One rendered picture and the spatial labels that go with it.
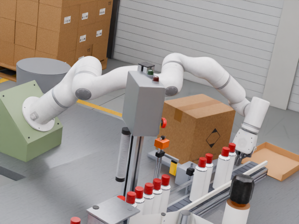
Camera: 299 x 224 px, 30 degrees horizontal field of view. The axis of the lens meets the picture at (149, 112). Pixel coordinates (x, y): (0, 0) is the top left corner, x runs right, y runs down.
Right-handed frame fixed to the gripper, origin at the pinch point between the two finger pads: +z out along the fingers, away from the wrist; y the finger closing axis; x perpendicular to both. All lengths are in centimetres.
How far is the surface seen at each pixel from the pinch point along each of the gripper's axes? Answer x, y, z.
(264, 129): 298, -114, -6
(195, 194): -31.2, 0.9, 16.7
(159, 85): -83, -1, -23
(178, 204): -35.3, -2.8, 22.7
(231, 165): -9.7, 1.9, 1.7
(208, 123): 0.3, -21.7, -11.2
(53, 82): 86, -211, 12
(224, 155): -18.2, 1.2, -2.5
